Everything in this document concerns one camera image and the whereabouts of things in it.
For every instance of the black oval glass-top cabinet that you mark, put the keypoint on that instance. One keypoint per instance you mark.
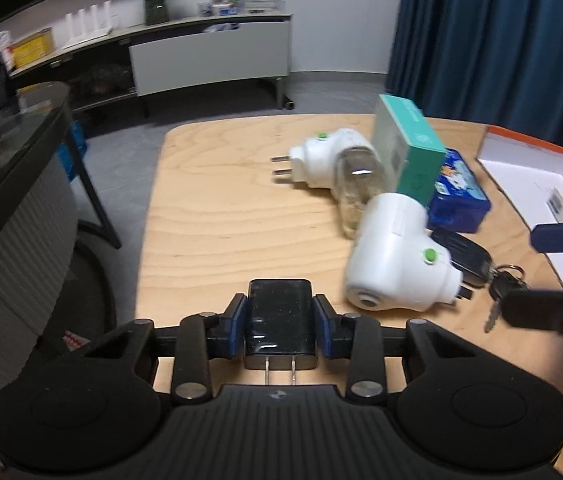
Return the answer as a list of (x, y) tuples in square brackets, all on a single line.
[(11, 260)]

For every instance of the black car key with keyring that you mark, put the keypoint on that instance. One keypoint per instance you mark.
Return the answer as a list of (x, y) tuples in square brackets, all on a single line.
[(461, 255)]

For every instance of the white plug-in heater with bottle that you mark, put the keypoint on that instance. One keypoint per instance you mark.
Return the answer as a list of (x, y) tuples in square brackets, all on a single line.
[(326, 160)]

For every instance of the large white plug-in heater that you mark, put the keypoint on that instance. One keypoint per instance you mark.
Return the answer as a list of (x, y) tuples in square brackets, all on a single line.
[(396, 255)]

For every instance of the blue plastic bag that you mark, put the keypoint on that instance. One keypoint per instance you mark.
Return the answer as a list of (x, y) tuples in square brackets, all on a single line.
[(72, 147)]

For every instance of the teal cardboard box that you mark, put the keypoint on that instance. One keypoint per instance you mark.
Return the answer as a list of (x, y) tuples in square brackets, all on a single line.
[(411, 150)]

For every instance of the blue floss pick box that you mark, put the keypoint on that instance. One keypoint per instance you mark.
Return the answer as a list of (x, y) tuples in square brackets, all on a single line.
[(461, 200)]

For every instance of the black wall charger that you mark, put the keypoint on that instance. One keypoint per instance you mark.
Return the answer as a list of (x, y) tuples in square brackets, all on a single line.
[(279, 315)]

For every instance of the clear plastic organizer case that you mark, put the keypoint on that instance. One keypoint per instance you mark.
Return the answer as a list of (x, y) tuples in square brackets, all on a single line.
[(217, 9)]

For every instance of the white flat box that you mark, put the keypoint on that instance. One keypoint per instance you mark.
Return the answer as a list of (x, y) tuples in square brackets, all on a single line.
[(259, 6)]

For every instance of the blue curtain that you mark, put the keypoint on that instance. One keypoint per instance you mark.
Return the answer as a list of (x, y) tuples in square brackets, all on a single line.
[(486, 35)]

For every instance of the yellow box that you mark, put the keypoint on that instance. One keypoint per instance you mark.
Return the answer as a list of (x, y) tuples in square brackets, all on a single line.
[(32, 49)]

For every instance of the white and black TV stand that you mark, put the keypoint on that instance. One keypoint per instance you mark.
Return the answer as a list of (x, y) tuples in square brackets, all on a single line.
[(211, 55)]

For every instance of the orange cardboard box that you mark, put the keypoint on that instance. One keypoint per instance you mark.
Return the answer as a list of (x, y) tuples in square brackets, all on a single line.
[(516, 175)]

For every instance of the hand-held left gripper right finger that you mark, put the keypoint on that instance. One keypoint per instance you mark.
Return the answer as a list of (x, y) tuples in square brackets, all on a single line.
[(325, 327)]

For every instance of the black rolled tube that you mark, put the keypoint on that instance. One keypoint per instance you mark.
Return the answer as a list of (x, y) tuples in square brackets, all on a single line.
[(288, 104)]

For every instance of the red and white striped box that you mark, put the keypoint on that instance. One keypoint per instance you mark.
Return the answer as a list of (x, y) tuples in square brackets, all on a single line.
[(75, 340)]

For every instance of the white router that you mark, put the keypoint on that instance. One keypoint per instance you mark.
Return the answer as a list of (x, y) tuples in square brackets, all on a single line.
[(89, 25)]

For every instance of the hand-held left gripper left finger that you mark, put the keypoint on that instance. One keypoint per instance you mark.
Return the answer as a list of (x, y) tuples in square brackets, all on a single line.
[(234, 327)]

